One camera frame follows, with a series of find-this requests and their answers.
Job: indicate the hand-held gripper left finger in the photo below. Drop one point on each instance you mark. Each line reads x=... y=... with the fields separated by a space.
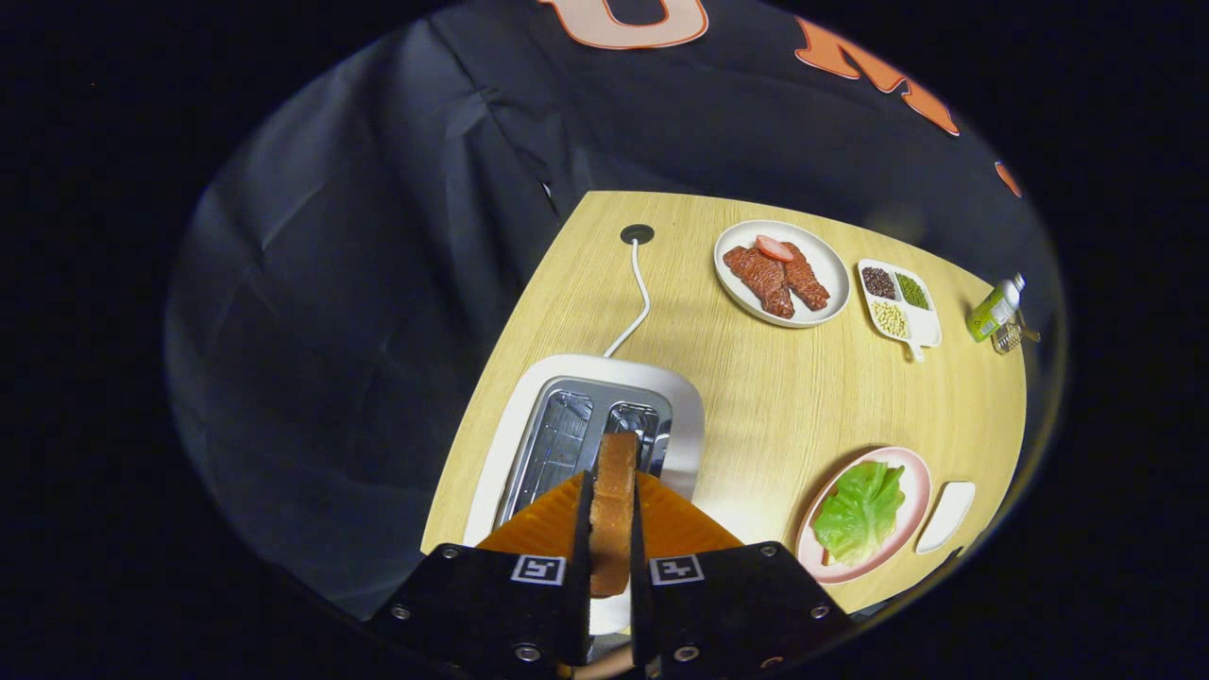
x=578 y=604

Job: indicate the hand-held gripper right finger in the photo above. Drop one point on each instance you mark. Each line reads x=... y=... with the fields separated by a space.
x=642 y=614

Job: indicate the toasted bread slice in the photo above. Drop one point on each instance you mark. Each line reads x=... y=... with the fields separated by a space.
x=612 y=510

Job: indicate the green lettuce leaf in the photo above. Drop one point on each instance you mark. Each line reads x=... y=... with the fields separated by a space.
x=859 y=515

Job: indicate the white toaster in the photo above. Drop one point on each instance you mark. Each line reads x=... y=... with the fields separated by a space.
x=604 y=370

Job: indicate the pink round plate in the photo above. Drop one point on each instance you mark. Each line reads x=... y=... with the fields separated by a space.
x=918 y=491

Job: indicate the white rounded plate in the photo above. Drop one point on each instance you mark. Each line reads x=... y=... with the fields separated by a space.
x=945 y=518

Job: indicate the brown meat piece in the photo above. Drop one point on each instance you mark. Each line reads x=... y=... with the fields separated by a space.
x=808 y=281
x=760 y=279

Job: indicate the black backdrop cloth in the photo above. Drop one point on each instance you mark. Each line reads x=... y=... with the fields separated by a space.
x=378 y=283

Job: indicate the pile of yellow beans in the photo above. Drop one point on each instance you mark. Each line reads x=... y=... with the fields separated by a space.
x=889 y=319

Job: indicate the red tomato slice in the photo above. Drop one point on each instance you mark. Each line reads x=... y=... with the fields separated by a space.
x=774 y=248

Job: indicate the white round plate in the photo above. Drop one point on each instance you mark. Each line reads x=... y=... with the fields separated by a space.
x=829 y=263

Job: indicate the white divided dish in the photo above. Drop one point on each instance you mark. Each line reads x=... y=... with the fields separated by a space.
x=926 y=326

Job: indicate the pile of dark beans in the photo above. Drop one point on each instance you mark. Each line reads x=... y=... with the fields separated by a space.
x=878 y=282

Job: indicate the pile of green beans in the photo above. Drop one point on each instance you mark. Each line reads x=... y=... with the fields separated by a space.
x=912 y=291

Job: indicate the green label metal bottle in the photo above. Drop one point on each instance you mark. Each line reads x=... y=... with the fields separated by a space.
x=990 y=314

